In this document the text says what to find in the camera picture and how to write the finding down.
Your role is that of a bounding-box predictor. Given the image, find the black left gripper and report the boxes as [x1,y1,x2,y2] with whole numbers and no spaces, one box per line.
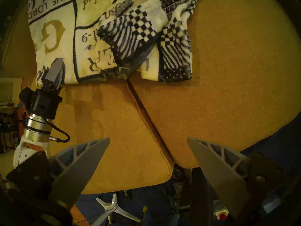
[26,58,66,120]

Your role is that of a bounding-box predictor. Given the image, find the mustard fabric loveseat sofa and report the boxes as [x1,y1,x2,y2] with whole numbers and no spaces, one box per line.
[0,0,301,195]

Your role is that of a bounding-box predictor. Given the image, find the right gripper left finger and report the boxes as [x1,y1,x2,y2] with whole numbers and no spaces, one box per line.
[6,138,110,210]

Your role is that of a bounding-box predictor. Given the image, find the dark robot base column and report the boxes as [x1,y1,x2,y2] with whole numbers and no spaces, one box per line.
[191,168,212,226]

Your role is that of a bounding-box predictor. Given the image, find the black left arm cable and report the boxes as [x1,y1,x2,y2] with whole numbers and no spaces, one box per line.
[42,118,70,143]

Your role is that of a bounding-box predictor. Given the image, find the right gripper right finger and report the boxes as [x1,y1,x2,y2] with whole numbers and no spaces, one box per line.
[187,138,291,219]

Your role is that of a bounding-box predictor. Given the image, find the red emergency stop button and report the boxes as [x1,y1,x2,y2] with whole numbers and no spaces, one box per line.
[214,205,230,221]

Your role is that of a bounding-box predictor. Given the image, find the mustard sofa seat cushion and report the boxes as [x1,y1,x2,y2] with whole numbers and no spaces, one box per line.
[128,0,301,169]
[33,78,175,195]

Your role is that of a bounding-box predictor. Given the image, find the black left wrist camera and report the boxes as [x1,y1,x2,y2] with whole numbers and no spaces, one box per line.
[18,87,32,105]

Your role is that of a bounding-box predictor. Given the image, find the mustard sofa back cushion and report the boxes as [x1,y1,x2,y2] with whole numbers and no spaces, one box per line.
[1,2,38,79]

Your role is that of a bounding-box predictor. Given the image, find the large navy floor cloth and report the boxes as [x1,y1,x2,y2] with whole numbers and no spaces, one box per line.
[75,115,301,226]

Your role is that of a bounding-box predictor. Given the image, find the printed scripture fleece blanket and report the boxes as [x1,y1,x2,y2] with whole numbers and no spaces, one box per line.
[28,0,199,85]

